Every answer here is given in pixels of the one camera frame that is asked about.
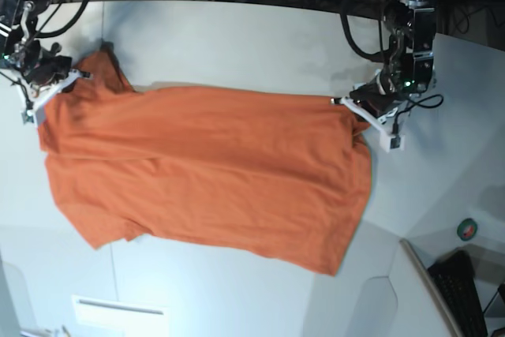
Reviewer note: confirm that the black keyboard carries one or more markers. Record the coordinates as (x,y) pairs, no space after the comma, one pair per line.
(454,279)

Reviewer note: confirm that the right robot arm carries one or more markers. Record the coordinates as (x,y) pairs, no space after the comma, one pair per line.
(41,73)

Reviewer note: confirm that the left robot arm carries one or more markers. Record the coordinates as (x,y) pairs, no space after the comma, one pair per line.
(415,100)

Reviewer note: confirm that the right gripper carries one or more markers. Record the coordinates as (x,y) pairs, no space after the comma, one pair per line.
(44,70)

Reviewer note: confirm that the orange t-shirt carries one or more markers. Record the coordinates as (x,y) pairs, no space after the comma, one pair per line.
(282,176)

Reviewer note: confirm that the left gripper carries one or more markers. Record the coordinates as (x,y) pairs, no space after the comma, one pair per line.
(408,66)

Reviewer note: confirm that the green tape roll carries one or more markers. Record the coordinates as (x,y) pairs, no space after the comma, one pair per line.
(467,229)

